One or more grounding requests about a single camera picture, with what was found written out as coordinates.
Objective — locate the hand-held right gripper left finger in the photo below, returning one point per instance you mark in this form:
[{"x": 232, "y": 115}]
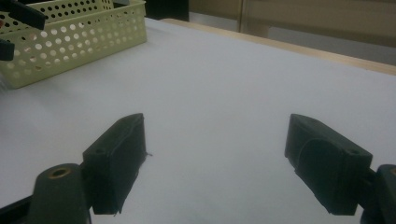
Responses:
[{"x": 115, "y": 161}]

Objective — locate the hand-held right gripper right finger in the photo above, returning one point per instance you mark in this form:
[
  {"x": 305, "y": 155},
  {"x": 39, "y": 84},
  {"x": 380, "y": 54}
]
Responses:
[{"x": 330, "y": 168}]

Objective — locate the light green perforated plastic basket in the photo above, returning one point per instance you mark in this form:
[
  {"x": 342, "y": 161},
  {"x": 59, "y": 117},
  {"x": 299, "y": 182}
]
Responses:
[{"x": 71, "y": 70}]

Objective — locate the white table cover board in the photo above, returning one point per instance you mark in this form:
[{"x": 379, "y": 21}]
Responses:
[{"x": 218, "y": 93}]

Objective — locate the beige wooden shelf unit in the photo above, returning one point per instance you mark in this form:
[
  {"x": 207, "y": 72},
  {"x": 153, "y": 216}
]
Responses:
[{"x": 311, "y": 18}]

